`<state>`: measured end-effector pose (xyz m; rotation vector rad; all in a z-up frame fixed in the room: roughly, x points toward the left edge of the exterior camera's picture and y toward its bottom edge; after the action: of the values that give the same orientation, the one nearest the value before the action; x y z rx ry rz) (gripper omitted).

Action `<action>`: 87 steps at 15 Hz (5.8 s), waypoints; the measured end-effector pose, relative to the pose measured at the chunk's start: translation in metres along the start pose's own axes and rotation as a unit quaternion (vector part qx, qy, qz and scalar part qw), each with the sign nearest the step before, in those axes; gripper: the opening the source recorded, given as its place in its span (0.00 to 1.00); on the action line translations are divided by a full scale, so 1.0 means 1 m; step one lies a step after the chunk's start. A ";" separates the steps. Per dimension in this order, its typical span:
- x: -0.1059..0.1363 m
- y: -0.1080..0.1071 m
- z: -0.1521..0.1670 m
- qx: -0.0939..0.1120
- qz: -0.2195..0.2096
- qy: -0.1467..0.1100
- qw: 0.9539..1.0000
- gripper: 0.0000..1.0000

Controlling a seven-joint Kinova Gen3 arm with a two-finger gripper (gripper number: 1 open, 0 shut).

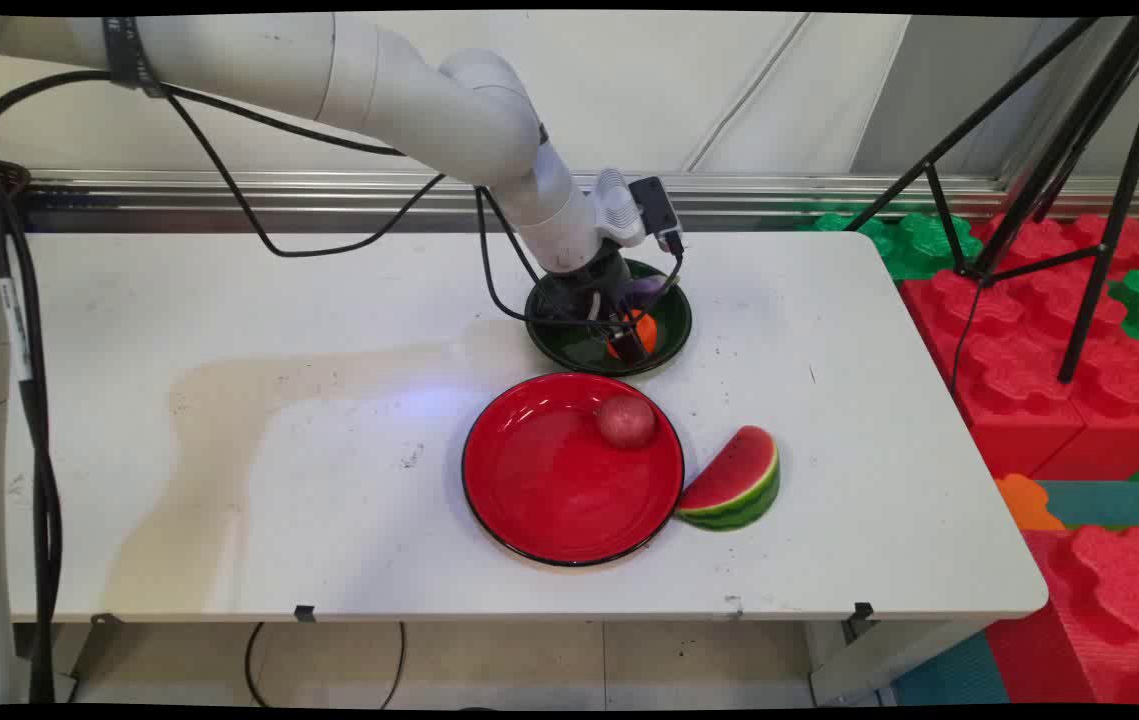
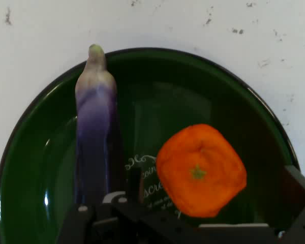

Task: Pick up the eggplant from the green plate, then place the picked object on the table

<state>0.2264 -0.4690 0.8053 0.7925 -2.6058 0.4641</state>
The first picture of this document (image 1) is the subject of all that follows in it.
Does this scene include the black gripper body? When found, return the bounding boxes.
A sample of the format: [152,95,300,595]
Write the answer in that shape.
[551,242,636,313]

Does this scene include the purple toy eggplant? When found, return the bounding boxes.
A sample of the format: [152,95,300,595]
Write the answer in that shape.
[629,276,680,311]

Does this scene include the orange toy fruit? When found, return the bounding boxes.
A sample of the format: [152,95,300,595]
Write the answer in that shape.
[606,309,658,361]

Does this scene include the dark green round plate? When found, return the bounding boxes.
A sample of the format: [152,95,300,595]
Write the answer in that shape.
[525,258,694,379]

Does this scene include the red toy onion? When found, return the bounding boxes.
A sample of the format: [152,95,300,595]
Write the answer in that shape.
[595,394,658,449]

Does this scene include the red round plate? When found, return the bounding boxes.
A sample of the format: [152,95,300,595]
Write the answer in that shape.
[461,372,686,568]

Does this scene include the toy watermelon slice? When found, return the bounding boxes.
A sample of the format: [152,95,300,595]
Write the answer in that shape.
[675,425,782,532]

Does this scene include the white folding table leg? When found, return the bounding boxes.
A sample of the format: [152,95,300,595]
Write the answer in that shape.
[805,602,1000,707]

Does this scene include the large red foam block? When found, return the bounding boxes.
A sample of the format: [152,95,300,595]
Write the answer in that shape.
[901,212,1139,483]

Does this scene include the orange foam piece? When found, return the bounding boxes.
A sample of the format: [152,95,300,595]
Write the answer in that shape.
[993,473,1068,532]

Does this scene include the teal foam mat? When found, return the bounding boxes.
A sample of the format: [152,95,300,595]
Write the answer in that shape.
[1037,478,1139,529]

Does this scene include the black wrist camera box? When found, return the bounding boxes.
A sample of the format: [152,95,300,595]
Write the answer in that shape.
[629,176,685,257]

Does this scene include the aluminium wall rail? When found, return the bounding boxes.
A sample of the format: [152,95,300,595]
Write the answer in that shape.
[17,170,1139,223]

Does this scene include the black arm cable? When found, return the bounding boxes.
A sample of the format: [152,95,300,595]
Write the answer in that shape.
[0,70,682,333]

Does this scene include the black camera tripod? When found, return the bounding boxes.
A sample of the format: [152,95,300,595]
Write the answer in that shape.
[844,14,1139,385]

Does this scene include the black floor cable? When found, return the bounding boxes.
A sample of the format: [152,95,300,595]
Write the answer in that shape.
[244,620,407,711]

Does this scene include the black velcro arm strap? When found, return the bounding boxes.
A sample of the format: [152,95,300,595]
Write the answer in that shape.
[101,16,168,99]

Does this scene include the black cable bundle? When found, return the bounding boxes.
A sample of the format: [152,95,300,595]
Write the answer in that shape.
[0,120,64,705]

